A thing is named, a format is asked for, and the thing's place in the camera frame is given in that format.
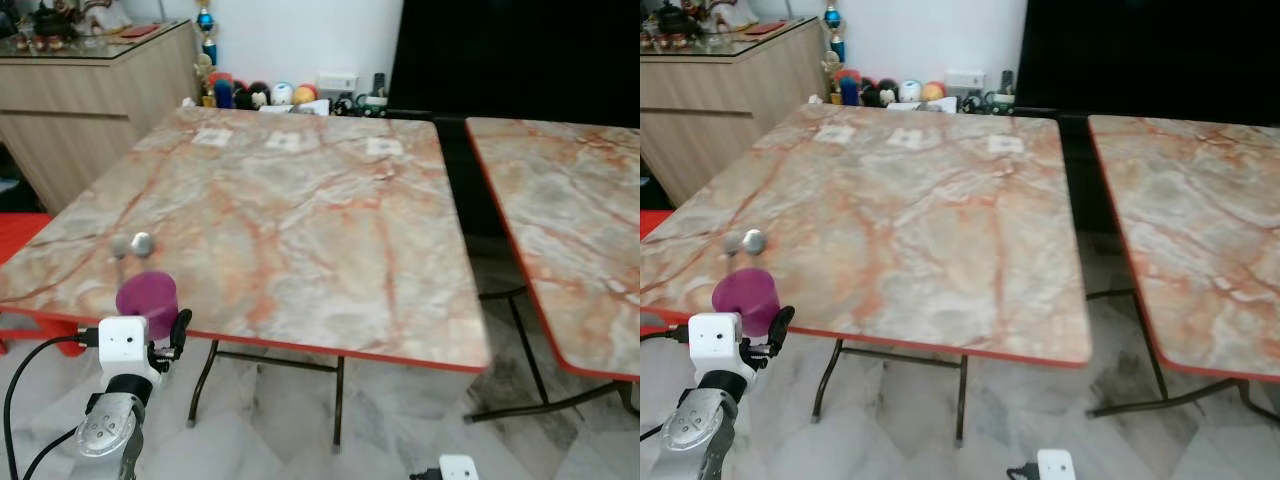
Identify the white round toy figure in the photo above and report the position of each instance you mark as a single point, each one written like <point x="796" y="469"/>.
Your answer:
<point x="282" y="93"/>
<point x="909" y="90"/>

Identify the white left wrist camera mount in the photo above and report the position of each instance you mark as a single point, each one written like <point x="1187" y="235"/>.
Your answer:
<point x="124" y="343"/>
<point x="714" y="340"/>

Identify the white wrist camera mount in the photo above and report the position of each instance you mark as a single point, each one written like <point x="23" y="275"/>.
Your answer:
<point x="459" y="469"/>
<point x="714" y="340"/>
<point x="1056" y="466"/>
<point x="124" y="343"/>

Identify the marble folding table orange rim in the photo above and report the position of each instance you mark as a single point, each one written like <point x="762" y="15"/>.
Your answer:
<point x="290" y="220"/>
<point x="900" y="220"/>
<point x="570" y="230"/>
<point x="1195" y="230"/>

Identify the blue and gold trophy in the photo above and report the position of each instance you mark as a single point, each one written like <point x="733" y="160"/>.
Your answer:
<point x="206" y="30"/>
<point x="833" y="27"/>

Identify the light wooden sideboard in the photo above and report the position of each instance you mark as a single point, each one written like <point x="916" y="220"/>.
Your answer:
<point x="720" y="105"/>
<point x="80" y="110"/>

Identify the white wall socket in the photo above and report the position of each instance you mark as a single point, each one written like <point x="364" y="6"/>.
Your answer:
<point x="338" y="82"/>
<point x="965" y="80"/>

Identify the blue toy figure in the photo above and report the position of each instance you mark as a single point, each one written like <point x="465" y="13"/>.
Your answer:
<point x="850" y="89"/>
<point x="224" y="92"/>

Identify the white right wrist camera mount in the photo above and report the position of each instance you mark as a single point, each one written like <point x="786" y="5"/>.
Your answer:
<point x="1056" y="466"/>
<point x="459" y="469"/>

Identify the orange round toy figure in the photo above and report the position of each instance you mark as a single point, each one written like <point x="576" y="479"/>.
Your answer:
<point x="305" y="95"/>
<point x="933" y="91"/>

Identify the red flat book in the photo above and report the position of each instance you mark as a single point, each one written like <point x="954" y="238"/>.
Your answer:
<point x="766" y="27"/>
<point x="135" y="32"/>

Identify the purple plastic cup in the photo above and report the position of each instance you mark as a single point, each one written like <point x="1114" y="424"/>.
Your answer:
<point x="744" y="297"/>
<point x="147" y="300"/>

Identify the black television screen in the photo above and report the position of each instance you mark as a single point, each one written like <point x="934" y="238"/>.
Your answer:
<point x="1150" y="50"/>
<point x="510" y="55"/>

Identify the dark teapot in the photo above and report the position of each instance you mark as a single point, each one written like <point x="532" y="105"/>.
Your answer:
<point x="678" y="20"/>
<point x="52" y="25"/>

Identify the white paper label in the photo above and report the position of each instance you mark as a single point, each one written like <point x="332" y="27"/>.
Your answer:
<point x="1004" y="143"/>
<point x="213" y="137"/>
<point x="384" y="146"/>

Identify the red plastic stool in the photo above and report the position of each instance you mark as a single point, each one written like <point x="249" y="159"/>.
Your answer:
<point x="652" y="222"/>
<point x="20" y="235"/>

